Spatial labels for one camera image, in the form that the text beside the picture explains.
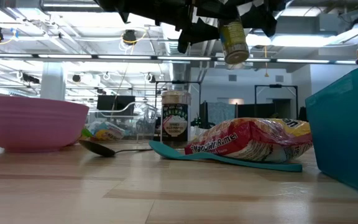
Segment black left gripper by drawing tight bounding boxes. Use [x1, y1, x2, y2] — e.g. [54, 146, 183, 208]
[154, 0, 288, 54]

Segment black-lid spice jar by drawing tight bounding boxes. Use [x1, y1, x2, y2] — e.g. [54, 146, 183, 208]
[218, 17, 250, 65]

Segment red yellow ramen packet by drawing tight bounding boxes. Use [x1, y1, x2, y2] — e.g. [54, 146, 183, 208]
[184, 117, 313, 164]

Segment white blue ramen packet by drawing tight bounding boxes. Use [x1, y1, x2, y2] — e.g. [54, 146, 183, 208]
[99, 121, 127, 141]

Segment short dark metal spoon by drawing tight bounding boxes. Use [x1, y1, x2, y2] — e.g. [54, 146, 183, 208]
[78, 139, 154, 158]

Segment grey blue partition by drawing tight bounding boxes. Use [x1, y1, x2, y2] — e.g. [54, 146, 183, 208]
[206, 101, 236, 125]

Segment beige-lid seasoning jar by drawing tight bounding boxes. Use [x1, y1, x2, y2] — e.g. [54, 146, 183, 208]
[160, 90, 192, 149]

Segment clear plastic container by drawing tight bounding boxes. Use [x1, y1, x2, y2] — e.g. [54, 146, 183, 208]
[86, 101, 158, 143]

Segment black background monitor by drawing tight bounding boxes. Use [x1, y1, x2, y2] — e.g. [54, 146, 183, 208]
[96, 95, 136, 116]

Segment teal plastic spoon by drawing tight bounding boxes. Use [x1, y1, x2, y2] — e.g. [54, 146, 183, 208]
[149, 140, 303, 173]

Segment dark teal plastic tray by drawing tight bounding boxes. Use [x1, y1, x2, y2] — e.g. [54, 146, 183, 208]
[305, 63, 358, 200]

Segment long ceiling light strip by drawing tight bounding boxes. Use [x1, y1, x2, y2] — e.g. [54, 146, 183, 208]
[0, 52, 357, 65]

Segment white building column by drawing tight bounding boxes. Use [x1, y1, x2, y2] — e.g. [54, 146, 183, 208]
[40, 61, 67, 101]

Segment pink plastic bowl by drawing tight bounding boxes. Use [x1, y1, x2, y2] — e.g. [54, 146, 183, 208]
[0, 95, 90, 153]

